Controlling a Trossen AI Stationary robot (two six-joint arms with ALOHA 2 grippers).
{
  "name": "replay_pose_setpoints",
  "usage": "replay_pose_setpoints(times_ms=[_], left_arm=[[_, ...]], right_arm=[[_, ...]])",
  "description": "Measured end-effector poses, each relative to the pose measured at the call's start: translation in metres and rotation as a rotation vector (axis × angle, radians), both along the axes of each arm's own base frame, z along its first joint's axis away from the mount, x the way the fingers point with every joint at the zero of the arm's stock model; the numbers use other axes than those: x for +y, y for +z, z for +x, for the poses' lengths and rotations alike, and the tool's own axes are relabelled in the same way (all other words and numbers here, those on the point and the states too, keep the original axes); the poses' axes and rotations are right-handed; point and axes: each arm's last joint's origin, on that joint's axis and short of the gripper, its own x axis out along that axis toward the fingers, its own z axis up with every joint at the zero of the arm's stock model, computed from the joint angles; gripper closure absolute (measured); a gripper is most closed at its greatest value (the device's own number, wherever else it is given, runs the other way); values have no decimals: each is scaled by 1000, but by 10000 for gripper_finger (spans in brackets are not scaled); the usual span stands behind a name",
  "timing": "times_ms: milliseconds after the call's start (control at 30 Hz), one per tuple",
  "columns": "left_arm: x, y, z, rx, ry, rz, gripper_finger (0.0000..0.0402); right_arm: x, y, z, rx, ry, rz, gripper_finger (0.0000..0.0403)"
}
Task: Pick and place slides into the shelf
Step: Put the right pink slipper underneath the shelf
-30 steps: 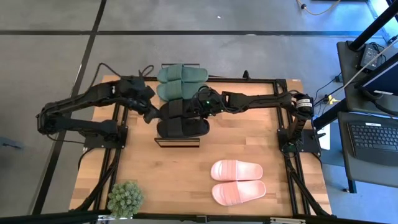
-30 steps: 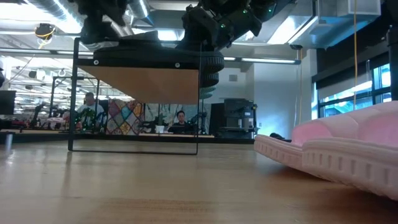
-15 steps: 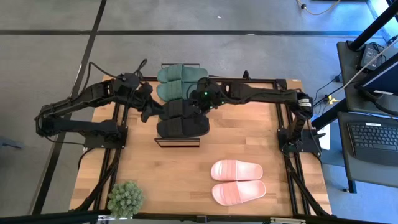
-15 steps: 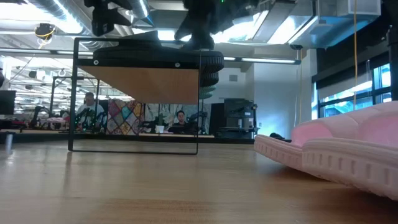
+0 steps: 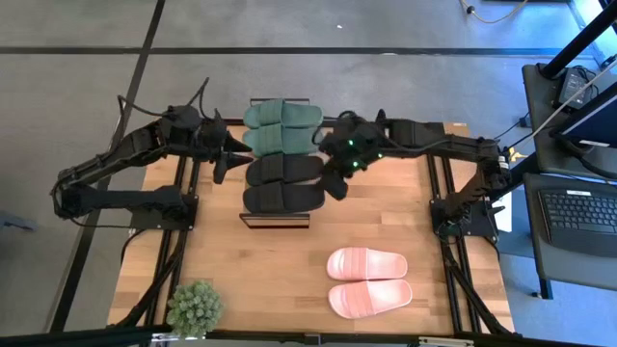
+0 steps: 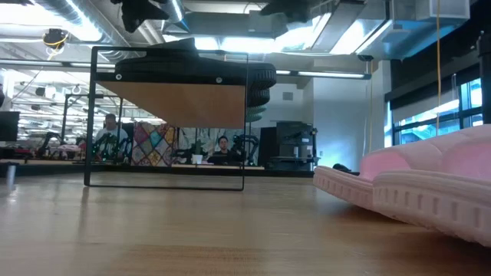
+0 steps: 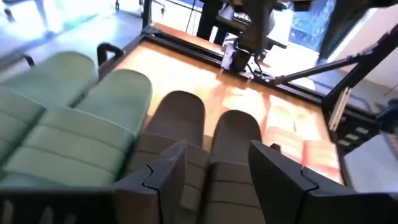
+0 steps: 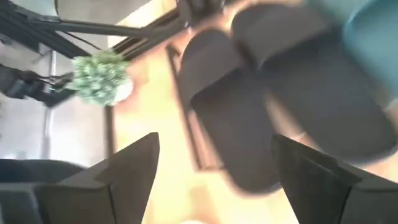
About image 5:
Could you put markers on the dark grey desk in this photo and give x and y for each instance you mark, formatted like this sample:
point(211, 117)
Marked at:
point(569, 270)
point(532, 111)

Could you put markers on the dark computer monitor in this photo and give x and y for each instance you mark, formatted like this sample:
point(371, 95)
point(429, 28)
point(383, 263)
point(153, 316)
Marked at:
point(593, 123)

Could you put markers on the blue floor object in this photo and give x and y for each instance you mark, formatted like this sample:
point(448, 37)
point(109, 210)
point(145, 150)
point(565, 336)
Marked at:
point(17, 222)

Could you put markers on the white paper sheet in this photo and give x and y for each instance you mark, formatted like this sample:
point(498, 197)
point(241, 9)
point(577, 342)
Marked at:
point(505, 214)

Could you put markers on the pink slide sandal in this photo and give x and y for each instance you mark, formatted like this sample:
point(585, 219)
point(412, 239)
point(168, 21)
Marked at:
point(368, 299)
point(366, 264)

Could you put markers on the black laptop keyboard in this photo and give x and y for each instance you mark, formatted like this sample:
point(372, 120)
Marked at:
point(578, 217)

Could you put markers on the green slide sandal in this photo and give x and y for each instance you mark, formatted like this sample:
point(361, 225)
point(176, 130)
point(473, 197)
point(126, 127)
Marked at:
point(289, 140)
point(284, 114)

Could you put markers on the green artificial plant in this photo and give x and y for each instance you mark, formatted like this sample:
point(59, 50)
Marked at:
point(195, 308)

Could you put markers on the yellow plug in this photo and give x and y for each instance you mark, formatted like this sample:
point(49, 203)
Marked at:
point(515, 154)

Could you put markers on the black slanted pole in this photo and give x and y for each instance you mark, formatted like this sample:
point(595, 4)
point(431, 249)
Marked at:
point(578, 43)

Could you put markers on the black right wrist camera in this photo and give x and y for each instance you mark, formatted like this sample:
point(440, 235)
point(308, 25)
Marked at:
point(336, 187)

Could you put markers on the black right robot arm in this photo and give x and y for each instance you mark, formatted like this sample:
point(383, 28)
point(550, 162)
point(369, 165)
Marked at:
point(443, 142)

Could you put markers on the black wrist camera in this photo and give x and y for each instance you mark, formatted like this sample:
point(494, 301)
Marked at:
point(220, 171)
point(336, 187)

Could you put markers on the black frame knob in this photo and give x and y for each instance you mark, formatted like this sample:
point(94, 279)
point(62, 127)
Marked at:
point(381, 114)

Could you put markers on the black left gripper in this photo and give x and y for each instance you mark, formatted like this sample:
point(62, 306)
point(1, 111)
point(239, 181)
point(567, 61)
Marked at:
point(214, 142)

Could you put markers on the black aluminium table frame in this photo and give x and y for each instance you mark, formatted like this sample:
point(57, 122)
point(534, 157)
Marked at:
point(448, 289)

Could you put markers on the black power adapter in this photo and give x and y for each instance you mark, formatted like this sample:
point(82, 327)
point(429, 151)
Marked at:
point(573, 87)

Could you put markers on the wooden shelf with black frame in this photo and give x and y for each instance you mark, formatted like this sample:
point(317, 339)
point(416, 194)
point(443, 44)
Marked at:
point(275, 220)

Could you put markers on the black rig crossbar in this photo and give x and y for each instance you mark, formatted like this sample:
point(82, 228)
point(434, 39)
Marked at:
point(72, 337)

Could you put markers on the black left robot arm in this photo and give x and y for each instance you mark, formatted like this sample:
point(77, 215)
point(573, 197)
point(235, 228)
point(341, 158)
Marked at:
point(120, 149)

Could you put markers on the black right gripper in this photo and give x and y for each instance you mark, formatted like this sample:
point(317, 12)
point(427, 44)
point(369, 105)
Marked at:
point(354, 147)

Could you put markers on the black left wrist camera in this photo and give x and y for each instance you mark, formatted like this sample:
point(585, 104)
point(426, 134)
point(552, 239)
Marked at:
point(220, 171)

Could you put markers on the black slide sandal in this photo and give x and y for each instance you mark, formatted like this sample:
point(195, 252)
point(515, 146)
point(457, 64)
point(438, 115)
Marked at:
point(299, 197)
point(294, 169)

